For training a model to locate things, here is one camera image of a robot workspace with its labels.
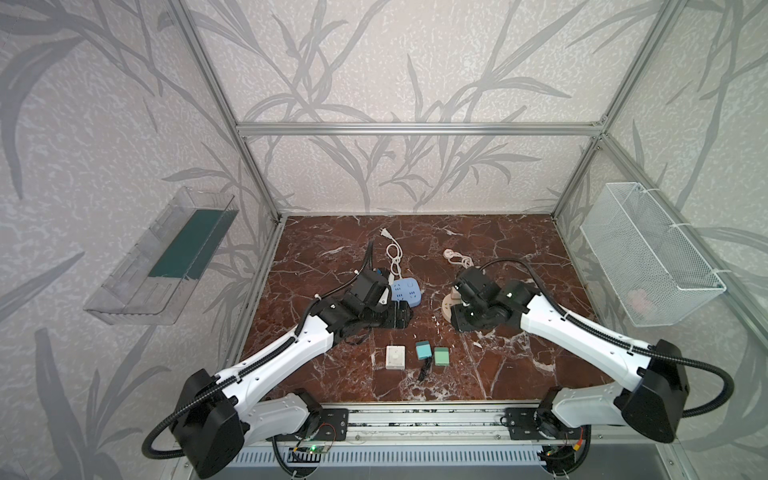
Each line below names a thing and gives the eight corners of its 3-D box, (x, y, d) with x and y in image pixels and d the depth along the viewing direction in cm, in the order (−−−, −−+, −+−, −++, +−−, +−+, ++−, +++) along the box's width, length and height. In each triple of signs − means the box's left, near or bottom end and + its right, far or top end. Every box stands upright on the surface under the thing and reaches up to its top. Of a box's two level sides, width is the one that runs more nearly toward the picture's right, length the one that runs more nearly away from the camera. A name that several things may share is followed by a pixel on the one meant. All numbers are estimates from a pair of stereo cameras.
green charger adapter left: (434, 366, 85) (435, 363, 83) (433, 350, 88) (434, 346, 86) (448, 366, 85) (449, 363, 83) (447, 350, 88) (448, 346, 86)
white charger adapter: (386, 369, 85) (385, 365, 82) (387, 349, 88) (386, 345, 86) (405, 369, 85) (405, 365, 82) (405, 349, 88) (405, 345, 86)
